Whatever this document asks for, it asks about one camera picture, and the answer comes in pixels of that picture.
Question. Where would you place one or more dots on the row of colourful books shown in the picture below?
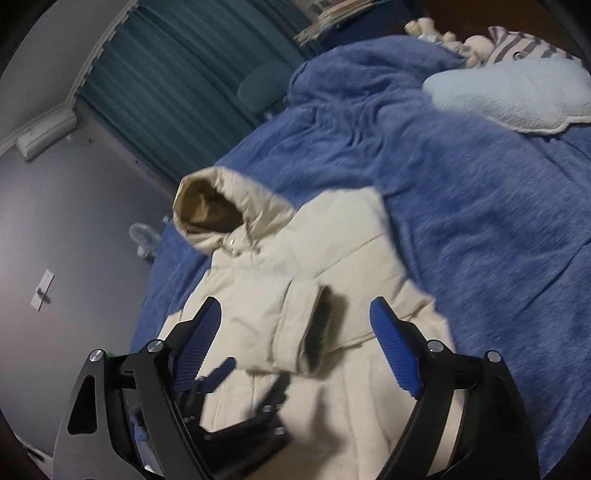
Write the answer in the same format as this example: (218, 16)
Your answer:
(337, 8)

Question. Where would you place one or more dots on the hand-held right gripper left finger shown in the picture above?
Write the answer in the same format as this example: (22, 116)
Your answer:
(203, 330)

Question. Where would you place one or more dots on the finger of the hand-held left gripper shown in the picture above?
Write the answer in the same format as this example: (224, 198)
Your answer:
(222, 370)
(249, 429)

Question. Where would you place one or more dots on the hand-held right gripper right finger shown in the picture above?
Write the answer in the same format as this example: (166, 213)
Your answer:
(395, 341)

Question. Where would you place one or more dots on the light blue fluffy pillow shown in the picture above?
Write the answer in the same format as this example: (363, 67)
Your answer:
(508, 97)

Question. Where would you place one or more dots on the cream hooded puffer jacket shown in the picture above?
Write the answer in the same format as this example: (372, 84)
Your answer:
(323, 240)

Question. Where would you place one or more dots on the grey striped pillow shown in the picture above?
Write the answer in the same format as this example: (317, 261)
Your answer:
(531, 46)

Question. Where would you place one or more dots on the white fan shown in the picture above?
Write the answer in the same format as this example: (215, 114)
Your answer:
(144, 240)

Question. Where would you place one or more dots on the white air conditioner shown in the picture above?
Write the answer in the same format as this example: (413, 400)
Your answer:
(46, 134)

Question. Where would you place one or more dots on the white plush toy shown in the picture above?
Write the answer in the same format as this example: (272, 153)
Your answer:
(475, 48)
(422, 28)

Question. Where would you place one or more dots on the white wall switch plate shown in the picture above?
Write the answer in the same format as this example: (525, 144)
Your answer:
(42, 288)

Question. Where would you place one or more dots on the blue fleece blanket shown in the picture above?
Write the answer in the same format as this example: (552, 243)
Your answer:
(461, 207)

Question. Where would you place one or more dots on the teal curtain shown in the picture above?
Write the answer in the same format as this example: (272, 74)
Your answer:
(184, 92)

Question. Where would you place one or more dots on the stack of books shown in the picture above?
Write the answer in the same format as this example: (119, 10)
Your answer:
(318, 33)

